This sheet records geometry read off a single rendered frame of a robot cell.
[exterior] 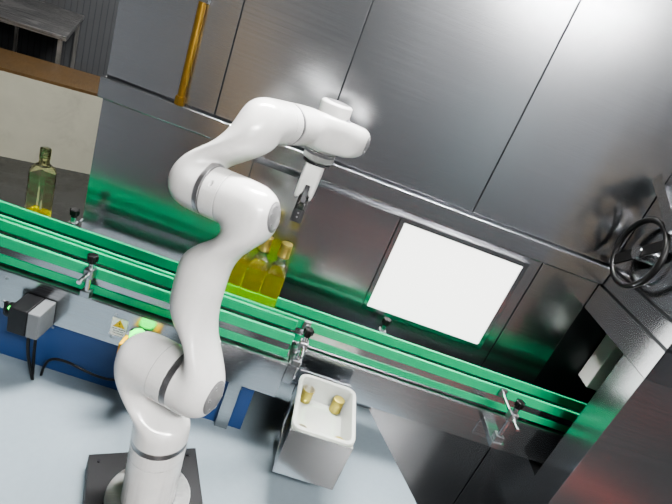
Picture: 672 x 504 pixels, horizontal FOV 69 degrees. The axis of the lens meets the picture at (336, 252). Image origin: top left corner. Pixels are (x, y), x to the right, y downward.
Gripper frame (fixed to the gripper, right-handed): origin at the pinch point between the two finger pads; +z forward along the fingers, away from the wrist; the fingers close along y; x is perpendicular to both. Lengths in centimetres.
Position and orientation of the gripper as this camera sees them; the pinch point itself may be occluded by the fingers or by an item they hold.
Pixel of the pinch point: (298, 212)
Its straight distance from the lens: 137.9
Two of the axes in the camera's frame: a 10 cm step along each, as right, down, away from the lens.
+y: -0.6, 3.9, -9.2
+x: 9.4, 3.4, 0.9
